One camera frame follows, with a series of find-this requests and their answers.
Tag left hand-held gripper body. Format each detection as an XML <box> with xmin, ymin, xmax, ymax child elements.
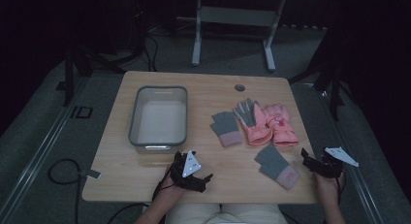
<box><xmin>169</xmin><ymin>149</ymin><xmax>206</xmax><ymax>192</ymax></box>

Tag black floor cable loop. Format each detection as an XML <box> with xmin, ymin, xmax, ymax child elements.
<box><xmin>47</xmin><ymin>158</ymin><xmax>82</xmax><ymax>224</ymax></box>

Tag pink ski glove grey palm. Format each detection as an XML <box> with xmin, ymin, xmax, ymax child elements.
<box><xmin>233</xmin><ymin>97</ymin><xmax>274</xmax><ymax>146</ymax></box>

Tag person's left hand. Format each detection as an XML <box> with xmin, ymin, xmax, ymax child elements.
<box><xmin>154</xmin><ymin>172</ymin><xmax>189</xmax><ymax>203</ymax></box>

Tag small grey tag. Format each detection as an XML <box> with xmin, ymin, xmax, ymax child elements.
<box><xmin>79</xmin><ymin>169</ymin><xmax>103</xmax><ymax>180</ymax></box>

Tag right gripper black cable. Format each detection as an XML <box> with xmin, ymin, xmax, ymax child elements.
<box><xmin>334</xmin><ymin>175</ymin><xmax>347</xmax><ymax>207</ymax></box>

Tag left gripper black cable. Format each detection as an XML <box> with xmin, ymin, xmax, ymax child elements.
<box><xmin>106</xmin><ymin>174</ymin><xmax>174</xmax><ymax>224</ymax></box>

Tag black tripod stand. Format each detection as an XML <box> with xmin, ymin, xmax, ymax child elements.
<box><xmin>55</xmin><ymin>36</ymin><xmax>147</xmax><ymax>108</ymax></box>
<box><xmin>288</xmin><ymin>36</ymin><xmax>355</xmax><ymax>122</ymax></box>

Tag pink ski glove printed back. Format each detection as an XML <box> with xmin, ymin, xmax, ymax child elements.
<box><xmin>262</xmin><ymin>103</ymin><xmax>300</xmax><ymax>147</ymax></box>

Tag metal floor rail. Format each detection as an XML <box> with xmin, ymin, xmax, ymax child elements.
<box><xmin>0</xmin><ymin>78</ymin><xmax>93</xmax><ymax>218</ymax></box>
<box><xmin>318</xmin><ymin>87</ymin><xmax>387</xmax><ymax>224</ymax></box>

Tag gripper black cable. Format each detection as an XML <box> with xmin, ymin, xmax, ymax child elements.
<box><xmin>106</xmin><ymin>174</ymin><xmax>174</xmax><ymax>224</ymax></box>
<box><xmin>334</xmin><ymin>175</ymin><xmax>347</xmax><ymax>207</ymax></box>

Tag grey knit glove pink cuff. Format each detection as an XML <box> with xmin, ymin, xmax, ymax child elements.
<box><xmin>209</xmin><ymin>111</ymin><xmax>244</xmax><ymax>148</ymax></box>
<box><xmin>254</xmin><ymin>144</ymin><xmax>301</xmax><ymax>190</ymax></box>

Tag person's light clothing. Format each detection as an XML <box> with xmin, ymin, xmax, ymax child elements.
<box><xmin>164</xmin><ymin>203</ymin><xmax>289</xmax><ymax>224</ymax></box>

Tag grey-rimmed clear plastic bin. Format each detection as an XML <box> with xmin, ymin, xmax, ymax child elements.
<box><xmin>128</xmin><ymin>84</ymin><xmax>189</xmax><ymax>154</ymax></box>

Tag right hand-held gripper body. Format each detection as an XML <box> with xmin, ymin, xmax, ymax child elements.
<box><xmin>314</xmin><ymin>146</ymin><xmax>360</xmax><ymax>179</ymax></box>

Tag grey metal desk frame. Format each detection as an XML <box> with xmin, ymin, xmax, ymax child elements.
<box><xmin>191</xmin><ymin>0</ymin><xmax>288</xmax><ymax>73</ymax></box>

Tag person's right hand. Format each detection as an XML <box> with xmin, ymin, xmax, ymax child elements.
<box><xmin>314</xmin><ymin>171</ymin><xmax>345</xmax><ymax>203</ymax></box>

